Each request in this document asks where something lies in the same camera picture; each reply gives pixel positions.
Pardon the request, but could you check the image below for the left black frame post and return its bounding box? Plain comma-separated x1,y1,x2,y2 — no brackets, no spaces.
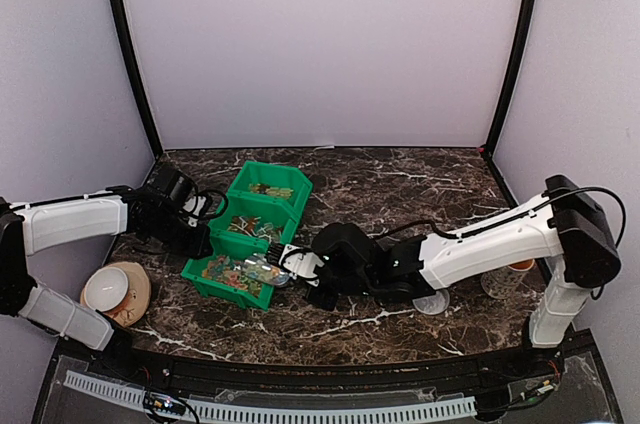
109,0,164,159

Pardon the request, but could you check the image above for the black front rail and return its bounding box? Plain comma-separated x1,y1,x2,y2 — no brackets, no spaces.
41,315,595,394

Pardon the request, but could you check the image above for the black frame post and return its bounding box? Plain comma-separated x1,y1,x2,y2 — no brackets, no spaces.
109,0,164,159
482,0,536,160

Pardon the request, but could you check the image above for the green three-compartment bin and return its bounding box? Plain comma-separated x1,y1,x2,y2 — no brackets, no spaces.
181,162,313,310

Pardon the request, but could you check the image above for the blue mixed candies pile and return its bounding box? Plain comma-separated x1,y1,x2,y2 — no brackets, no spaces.
227,215,284,243

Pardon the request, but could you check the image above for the white bowl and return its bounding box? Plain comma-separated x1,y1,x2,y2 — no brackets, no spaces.
84,267,129,311

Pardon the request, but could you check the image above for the patterned mug yellow inside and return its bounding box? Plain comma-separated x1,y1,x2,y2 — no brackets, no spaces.
480,259,535,300

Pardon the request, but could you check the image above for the clear plastic lid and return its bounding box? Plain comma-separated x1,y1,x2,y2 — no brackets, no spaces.
412,289,450,316

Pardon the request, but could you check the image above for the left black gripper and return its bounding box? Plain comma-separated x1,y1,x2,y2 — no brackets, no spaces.
143,208,213,259

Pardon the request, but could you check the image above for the wooden slice coaster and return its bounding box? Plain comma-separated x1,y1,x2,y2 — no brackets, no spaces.
80,261,151,328

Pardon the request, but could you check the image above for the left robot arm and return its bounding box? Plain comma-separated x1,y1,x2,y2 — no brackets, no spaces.
1,166,228,380

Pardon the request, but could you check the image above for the green yellow candies pile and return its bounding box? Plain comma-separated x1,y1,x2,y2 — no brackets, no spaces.
248,183,294,200

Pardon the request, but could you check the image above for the white slotted cable duct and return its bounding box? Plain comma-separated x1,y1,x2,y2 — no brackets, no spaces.
63,371,477,423

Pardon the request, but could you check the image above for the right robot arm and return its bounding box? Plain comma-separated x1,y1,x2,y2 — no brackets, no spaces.
266,175,621,378

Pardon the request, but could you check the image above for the metal scoop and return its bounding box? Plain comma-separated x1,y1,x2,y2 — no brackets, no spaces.
233,253,290,287

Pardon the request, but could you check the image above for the right black frame post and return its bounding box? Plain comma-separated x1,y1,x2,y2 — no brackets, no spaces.
482,0,536,160

